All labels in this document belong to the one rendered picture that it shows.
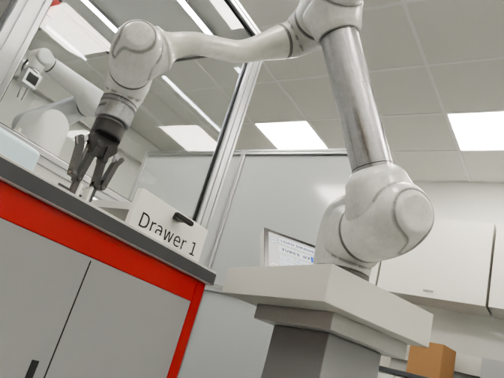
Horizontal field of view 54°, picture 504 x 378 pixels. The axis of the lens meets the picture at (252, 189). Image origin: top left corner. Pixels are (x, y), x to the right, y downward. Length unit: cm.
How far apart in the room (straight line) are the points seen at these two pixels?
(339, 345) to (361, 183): 38
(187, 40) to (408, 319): 84
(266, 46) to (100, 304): 87
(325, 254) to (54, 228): 75
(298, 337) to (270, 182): 220
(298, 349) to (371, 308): 21
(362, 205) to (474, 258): 336
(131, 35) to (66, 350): 63
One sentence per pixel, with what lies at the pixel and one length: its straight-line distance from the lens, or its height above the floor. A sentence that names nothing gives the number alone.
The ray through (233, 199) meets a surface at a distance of 347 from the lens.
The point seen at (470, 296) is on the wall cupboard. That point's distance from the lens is 439.
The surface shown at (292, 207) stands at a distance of 320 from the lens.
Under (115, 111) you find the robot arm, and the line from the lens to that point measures 124.
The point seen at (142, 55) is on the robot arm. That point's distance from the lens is 111.
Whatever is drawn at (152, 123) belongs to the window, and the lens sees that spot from 177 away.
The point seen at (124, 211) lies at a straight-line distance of 128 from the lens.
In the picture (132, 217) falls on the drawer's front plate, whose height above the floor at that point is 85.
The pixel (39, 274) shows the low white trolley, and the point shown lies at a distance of 79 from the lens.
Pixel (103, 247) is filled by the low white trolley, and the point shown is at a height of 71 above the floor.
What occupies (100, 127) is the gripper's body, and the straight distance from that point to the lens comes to 123.
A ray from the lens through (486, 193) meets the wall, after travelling 509.
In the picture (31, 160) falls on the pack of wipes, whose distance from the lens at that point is 80.
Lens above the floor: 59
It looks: 20 degrees up
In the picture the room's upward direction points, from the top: 17 degrees clockwise
